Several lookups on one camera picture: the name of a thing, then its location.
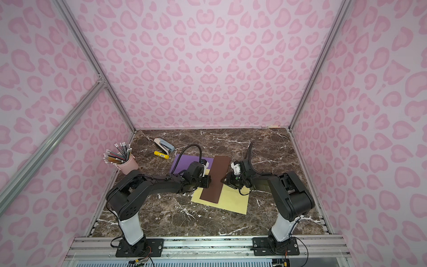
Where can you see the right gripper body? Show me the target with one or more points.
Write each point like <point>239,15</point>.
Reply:
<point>230,178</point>

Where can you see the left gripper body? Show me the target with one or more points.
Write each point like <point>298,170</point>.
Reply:
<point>205,180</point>

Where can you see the brown paper sheet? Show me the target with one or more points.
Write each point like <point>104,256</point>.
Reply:
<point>217,172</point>

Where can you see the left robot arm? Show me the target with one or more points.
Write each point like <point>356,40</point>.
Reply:
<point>129,195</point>

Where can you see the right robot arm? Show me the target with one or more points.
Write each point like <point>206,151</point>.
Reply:
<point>292,199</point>

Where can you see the purple paper sheet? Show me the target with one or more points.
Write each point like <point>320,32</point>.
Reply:
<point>186,160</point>

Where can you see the yellow paper sheet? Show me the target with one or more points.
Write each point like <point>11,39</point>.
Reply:
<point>230,200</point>

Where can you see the yellow marker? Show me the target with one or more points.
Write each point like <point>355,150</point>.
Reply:
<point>162,155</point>

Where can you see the grey stapler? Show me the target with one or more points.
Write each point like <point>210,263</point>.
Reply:
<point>165,146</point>

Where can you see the pink pencil cup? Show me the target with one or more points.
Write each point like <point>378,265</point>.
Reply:
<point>128,166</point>

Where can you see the bundle of pencils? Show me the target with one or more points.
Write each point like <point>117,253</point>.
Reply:
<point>122,155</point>

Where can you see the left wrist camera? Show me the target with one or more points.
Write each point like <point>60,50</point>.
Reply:
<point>205,165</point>

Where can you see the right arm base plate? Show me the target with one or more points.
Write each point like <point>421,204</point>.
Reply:
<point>268,246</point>

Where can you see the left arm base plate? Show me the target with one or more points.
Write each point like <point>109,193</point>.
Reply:
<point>140,248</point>

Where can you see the aluminium front rail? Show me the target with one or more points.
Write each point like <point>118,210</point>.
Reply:
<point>220,247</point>

